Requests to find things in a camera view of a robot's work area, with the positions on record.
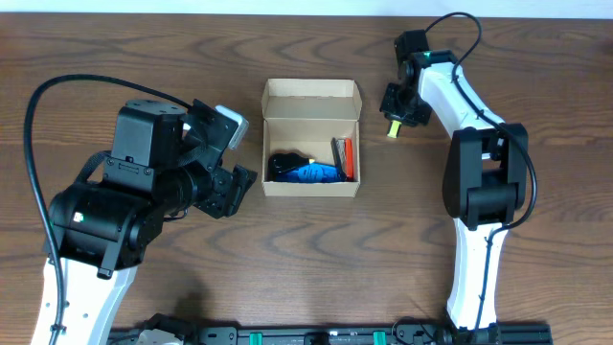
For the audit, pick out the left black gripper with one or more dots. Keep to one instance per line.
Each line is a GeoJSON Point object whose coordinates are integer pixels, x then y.
{"type": "Point", "coordinates": [222, 190]}

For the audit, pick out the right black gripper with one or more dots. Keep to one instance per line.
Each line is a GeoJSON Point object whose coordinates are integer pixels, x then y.
{"type": "Point", "coordinates": [399, 107]}

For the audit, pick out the yellow highlighter pen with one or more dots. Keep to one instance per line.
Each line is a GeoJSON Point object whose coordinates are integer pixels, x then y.
{"type": "Point", "coordinates": [394, 129]}

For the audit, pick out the red black stapler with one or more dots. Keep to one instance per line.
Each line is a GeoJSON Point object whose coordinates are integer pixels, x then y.
{"type": "Point", "coordinates": [342, 151]}

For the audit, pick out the blue plastic tool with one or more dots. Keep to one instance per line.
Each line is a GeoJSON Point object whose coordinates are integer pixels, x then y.
{"type": "Point", "coordinates": [311, 173]}

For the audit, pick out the cardboard box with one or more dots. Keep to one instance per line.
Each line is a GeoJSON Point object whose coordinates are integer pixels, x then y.
{"type": "Point", "coordinates": [303, 116]}

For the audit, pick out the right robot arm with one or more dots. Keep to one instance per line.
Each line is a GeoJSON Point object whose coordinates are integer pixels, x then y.
{"type": "Point", "coordinates": [485, 175]}

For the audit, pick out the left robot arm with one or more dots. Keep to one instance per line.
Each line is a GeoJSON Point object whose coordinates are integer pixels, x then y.
{"type": "Point", "coordinates": [164, 161]}

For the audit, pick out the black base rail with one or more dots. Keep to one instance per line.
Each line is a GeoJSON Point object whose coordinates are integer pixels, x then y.
{"type": "Point", "coordinates": [162, 329]}

